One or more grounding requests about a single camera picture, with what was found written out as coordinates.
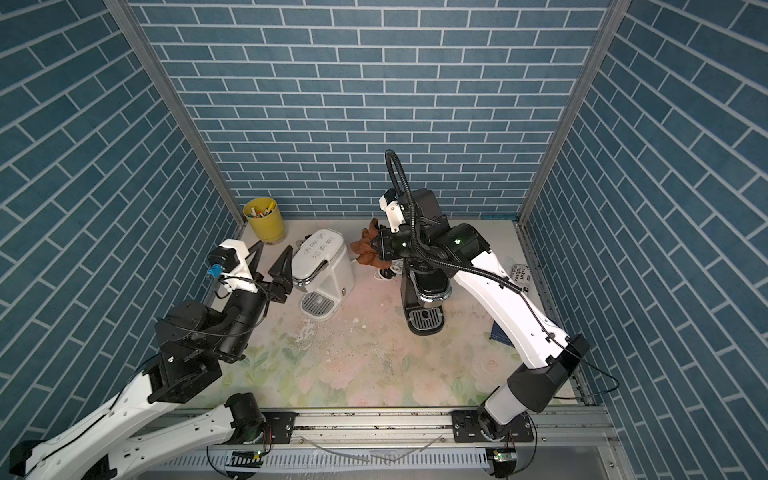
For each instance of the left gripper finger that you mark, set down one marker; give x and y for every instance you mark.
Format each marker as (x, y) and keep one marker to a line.
(281, 272)
(254, 256)

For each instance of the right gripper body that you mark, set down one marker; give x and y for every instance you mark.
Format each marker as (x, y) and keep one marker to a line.
(395, 246)

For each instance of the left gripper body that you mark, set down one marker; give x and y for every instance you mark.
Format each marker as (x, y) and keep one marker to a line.
(273, 292)

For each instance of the brown cloth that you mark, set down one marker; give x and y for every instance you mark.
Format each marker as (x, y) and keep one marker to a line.
(363, 249)

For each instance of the white coffee machine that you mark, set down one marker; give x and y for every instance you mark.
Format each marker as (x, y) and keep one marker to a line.
(322, 270)

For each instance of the black coffee machine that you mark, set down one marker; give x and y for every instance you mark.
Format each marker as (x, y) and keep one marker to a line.
(424, 289)

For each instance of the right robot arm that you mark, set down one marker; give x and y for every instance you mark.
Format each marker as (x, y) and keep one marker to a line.
(436, 256)

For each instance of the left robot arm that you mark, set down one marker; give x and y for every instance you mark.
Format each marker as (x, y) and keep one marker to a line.
(194, 341)

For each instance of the yellow pen cup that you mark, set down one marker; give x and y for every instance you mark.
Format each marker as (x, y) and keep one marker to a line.
(265, 219)

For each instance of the blue book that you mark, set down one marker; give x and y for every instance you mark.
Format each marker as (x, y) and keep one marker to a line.
(497, 334)

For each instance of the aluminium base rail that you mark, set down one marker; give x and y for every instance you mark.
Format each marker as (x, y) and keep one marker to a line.
(563, 442)

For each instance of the left metal corner post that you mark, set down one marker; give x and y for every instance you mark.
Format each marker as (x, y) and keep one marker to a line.
(129, 26)

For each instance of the metal corner post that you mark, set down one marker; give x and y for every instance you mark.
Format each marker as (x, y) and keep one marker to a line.
(605, 35)
(129, 26)

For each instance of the right metal corner post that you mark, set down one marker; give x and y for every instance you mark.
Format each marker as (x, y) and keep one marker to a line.
(605, 35)

